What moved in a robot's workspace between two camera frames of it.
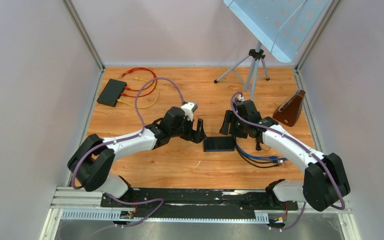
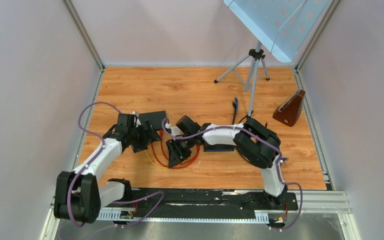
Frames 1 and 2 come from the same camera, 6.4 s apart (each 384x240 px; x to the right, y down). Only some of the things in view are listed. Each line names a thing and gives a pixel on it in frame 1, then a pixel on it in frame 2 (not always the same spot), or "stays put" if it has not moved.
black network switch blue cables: x=217 y=144 stays put
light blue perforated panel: x=283 y=25 stays put
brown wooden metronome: x=290 y=111 stays put
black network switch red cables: x=111 y=92 -> x=158 y=119
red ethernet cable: x=124 y=94 -> x=177 y=167
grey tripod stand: x=256 y=55 stays put
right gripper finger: x=228 y=118 -> x=177 y=153
